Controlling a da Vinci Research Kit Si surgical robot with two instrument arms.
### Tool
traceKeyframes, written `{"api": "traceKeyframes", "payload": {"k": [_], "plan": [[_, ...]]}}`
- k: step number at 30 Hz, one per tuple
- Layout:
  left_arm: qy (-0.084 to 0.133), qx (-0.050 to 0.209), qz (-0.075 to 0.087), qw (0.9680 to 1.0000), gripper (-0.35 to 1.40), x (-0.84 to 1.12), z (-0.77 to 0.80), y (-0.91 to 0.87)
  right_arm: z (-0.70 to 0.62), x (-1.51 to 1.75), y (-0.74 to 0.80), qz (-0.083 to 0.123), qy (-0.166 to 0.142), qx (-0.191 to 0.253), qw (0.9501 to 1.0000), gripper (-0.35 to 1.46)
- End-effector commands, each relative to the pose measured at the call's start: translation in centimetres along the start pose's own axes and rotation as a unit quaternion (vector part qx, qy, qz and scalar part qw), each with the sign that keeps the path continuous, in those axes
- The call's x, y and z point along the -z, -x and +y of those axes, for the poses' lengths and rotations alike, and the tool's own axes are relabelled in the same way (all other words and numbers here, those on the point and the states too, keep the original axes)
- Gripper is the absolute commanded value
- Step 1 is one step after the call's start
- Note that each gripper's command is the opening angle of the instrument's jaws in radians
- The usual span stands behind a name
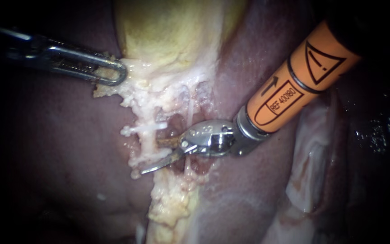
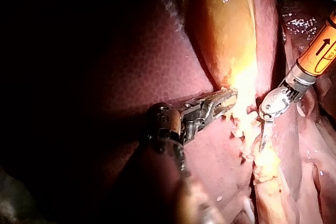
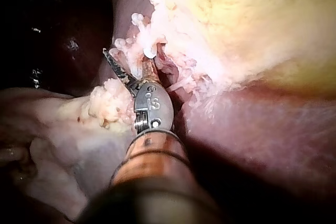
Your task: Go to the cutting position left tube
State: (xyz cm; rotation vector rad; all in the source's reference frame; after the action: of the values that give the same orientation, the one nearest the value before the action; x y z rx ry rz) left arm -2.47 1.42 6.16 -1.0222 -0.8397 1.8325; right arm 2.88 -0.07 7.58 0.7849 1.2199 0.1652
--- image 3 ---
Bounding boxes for right arm instrument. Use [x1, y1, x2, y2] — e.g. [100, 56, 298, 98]
[132, 81, 176, 134]

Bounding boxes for right arm instrument jaw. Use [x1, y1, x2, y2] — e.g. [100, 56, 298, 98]
[102, 48, 144, 96]
[141, 60, 160, 85]

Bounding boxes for gallbladder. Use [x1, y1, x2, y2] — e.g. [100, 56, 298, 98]
[125, 0, 336, 99]

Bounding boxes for white clip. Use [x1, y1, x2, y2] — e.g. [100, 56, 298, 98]
[112, 37, 134, 57]
[130, 13, 152, 36]
[142, 41, 161, 59]

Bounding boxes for pale fatty tissue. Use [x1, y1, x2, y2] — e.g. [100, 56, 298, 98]
[0, 78, 137, 221]

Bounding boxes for dark red liver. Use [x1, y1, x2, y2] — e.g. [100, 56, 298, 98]
[0, 0, 336, 209]

